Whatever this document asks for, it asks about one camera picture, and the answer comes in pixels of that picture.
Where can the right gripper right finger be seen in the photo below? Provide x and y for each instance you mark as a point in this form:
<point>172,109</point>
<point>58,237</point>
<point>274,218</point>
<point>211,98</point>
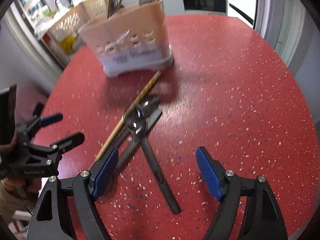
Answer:
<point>262,216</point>

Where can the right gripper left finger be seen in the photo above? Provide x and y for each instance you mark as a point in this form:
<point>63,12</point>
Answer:
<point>51,218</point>

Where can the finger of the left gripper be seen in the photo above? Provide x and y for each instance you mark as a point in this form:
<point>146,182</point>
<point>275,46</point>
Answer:
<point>32,126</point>
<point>53,150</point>

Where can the dark translucent spoon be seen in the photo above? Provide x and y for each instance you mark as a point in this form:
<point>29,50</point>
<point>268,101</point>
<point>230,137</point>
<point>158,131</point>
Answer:
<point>136,124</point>
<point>158,173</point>

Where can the pink utensil holder caddy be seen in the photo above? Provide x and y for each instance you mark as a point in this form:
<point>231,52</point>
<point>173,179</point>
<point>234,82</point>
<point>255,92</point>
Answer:
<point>134,38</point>

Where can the person's left hand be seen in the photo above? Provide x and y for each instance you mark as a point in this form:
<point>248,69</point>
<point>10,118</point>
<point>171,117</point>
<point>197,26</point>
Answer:
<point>12,183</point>

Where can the beige perforated storage cart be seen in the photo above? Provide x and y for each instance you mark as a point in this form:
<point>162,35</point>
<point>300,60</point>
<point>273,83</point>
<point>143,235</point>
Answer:
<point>61,32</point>

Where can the white refrigerator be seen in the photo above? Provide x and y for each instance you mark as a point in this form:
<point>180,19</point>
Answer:
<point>245,10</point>

